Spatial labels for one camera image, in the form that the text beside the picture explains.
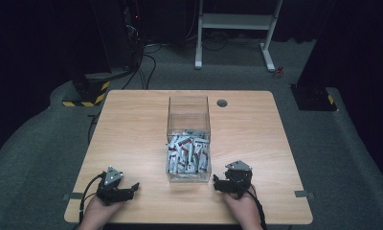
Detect person's left hand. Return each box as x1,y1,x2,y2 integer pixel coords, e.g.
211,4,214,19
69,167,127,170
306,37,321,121
78,195,126,230

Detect white metal stand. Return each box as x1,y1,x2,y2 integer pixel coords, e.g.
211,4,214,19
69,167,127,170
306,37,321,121
194,0,283,73

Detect black cable beside table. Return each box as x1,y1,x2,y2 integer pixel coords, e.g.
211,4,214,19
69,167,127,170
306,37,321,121
86,109,101,146

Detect clear plastic box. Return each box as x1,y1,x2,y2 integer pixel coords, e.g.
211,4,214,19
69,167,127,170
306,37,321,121
165,95,213,184

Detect black computer tower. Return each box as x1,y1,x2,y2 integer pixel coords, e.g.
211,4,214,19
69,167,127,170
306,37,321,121
92,0,146,70

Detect grey tape strip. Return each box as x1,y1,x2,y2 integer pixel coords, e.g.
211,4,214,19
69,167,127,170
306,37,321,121
62,192,84,201
293,190,315,199

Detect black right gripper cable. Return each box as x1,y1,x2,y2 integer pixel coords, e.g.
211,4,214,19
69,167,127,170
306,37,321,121
248,186,268,230

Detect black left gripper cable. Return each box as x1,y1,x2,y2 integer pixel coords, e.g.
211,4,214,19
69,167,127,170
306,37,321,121
79,172,107,225

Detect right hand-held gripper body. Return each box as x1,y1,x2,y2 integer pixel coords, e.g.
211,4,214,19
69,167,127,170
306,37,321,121
223,159,254,198

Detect black floor cables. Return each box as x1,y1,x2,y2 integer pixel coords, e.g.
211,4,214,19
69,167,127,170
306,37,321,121
121,41,169,91

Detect black yellow striped stand base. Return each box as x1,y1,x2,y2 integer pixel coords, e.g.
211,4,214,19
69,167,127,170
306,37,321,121
61,72,111,108

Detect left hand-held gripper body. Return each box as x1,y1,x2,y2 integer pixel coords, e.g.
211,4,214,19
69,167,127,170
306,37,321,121
96,165,135,206

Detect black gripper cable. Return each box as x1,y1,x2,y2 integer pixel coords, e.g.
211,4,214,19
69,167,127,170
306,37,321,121
79,172,107,225
248,186,268,230

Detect pile of white packets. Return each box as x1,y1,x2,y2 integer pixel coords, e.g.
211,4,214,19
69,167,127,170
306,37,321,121
167,128,211,174

